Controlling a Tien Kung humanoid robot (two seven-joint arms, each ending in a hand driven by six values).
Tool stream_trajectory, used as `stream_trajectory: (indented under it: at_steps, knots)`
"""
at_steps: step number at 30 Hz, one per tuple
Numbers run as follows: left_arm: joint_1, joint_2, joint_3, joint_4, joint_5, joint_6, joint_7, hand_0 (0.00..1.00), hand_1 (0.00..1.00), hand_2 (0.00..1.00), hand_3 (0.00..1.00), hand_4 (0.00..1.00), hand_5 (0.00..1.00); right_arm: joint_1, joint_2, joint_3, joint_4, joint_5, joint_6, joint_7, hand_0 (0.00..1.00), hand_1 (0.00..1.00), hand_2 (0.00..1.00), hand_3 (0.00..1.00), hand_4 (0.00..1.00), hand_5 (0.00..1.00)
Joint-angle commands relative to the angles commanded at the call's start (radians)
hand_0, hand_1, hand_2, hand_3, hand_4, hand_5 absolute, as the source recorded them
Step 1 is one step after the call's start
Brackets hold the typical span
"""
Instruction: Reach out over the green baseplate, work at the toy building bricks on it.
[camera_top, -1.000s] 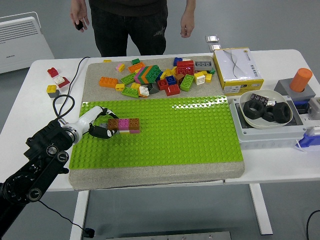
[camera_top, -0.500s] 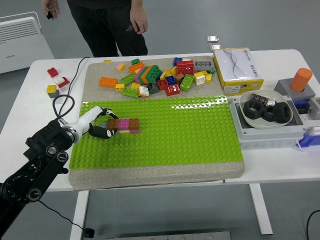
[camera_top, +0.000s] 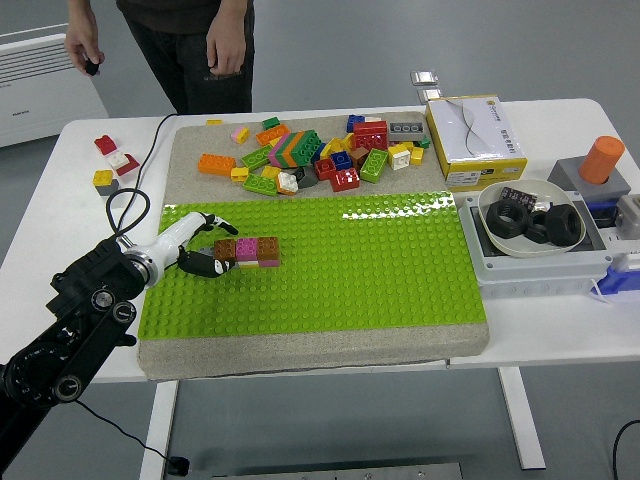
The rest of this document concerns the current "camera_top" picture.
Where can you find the pink square toy brick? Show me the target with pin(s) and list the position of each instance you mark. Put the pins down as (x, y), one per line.
(246, 248)

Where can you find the small yellow toy brick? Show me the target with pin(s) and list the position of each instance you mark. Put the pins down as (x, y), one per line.
(270, 171)
(239, 173)
(348, 141)
(416, 156)

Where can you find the green studded baseplate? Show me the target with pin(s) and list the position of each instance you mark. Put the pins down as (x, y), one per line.
(350, 280)

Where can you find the person's right forearm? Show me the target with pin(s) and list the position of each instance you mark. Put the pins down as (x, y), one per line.
(82, 12)

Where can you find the white bowl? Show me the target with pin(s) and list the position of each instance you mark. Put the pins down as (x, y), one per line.
(525, 250)

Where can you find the orange-brown square toy brick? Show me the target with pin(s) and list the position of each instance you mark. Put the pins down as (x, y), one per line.
(267, 247)

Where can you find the person's left forearm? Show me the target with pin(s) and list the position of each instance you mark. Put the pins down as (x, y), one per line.
(231, 12)

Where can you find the light grey long toy brick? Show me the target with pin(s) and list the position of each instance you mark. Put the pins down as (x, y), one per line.
(206, 250)

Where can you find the yellow sloped toy brick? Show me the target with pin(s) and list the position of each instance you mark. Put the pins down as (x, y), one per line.
(332, 147)

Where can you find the person's right hand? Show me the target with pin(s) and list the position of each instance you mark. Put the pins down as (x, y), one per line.
(82, 45)

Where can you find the green long toy brick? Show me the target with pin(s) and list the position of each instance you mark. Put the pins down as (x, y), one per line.
(374, 166)
(260, 185)
(257, 157)

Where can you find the small white toy brick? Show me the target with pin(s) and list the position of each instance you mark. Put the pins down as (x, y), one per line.
(118, 160)

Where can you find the large red toy brick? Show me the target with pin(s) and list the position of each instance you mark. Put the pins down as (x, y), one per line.
(371, 135)

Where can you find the blue white device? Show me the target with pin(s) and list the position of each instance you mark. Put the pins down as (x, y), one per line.
(622, 280)

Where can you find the white panel heater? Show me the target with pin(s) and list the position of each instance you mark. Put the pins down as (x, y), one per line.
(35, 100)

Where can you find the orange long toy brick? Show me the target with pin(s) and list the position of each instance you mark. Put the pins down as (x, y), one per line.
(272, 135)
(216, 164)

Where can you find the grey long brick with holes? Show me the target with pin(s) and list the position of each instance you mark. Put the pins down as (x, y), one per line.
(406, 131)

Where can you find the red sloped toy brick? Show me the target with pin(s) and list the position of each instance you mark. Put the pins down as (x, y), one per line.
(130, 166)

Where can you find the white pink flat brick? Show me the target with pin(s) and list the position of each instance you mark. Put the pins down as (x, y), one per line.
(372, 119)

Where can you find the yellow square toy brick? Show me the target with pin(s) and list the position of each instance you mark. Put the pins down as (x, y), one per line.
(103, 177)

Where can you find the red square toy brick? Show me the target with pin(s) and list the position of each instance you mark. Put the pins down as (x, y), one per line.
(325, 169)

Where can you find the dark grey sloped brick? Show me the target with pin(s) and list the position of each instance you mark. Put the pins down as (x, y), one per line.
(306, 178)

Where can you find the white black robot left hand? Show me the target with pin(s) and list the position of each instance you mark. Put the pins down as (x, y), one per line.
(175, 237)

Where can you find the grey block with hole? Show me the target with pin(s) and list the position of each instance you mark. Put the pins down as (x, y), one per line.
(565, 175)

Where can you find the grey white junction box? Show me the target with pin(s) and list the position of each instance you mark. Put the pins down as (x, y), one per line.
(530, 275)

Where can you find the silver floor socket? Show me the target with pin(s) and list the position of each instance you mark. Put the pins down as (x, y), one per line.
(423, 78)
(430, 95)

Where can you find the grey metal plate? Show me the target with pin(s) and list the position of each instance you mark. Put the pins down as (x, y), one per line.
(340, 472)

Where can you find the pink yellow toy brick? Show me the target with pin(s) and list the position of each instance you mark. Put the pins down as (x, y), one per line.
(240, 135)

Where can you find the red arched toy brick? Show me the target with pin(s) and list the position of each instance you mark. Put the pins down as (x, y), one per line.
(106, 145)

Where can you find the multicolour layered brick stack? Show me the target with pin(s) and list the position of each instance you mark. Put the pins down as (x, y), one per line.
(295, 149)

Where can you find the glossy red toy brick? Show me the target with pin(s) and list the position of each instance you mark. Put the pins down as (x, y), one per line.
(345, 181)

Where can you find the yellow white cardboard box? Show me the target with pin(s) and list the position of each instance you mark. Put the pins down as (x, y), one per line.
(475, 135)

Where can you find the white yellow thin toy brick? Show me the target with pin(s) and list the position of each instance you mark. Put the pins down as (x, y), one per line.
(248, 264)

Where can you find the large black nut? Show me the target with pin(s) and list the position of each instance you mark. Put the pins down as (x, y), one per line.
(497, 222)
(567, 230)

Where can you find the grey-brown mat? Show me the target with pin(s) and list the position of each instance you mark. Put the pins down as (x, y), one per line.
(310, 350)

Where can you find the dark blue toy brick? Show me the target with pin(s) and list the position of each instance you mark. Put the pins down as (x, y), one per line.
(317, 152)

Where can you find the brown square toy brick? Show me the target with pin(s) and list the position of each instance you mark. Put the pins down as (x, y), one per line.
(225, 249)

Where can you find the small green toy brick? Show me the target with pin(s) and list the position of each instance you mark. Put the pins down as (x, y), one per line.
(424, 142)
(271, 123)

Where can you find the black plug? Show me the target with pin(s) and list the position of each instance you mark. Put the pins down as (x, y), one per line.
(178, 466)

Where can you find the white table leg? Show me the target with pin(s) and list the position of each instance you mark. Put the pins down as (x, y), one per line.
(159, 425)
(522, 420)

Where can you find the person's left hand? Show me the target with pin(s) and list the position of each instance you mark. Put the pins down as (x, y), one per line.
(227, 47)

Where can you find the grey connector housing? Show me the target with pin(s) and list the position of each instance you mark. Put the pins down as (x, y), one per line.
(629, 217)

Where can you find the person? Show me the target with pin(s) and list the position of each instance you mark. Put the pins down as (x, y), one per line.
(175, 50)

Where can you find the dark circuit board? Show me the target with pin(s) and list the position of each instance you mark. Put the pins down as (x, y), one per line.
(519, 196)

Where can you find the white orange toy brick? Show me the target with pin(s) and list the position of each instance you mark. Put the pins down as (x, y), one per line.
(287, 182)

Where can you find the white zip tie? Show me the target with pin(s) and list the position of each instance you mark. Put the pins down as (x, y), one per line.
(600, 295)

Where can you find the small black nut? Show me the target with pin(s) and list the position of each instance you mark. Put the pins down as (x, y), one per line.
(530, 232)

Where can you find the orange cylinder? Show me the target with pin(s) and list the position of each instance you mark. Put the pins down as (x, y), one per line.
(601, 160)

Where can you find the dark grey square toy brick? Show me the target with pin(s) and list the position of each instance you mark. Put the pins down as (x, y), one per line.
(109, 189)

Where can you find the blue square toy brick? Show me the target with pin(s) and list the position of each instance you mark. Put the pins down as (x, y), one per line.
(341, 160)
(354, 123)

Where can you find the pink thin toy brick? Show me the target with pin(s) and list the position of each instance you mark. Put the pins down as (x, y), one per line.
(268, 263)

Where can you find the small brown toy brick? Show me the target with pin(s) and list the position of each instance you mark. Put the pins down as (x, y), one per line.
(358, 156)

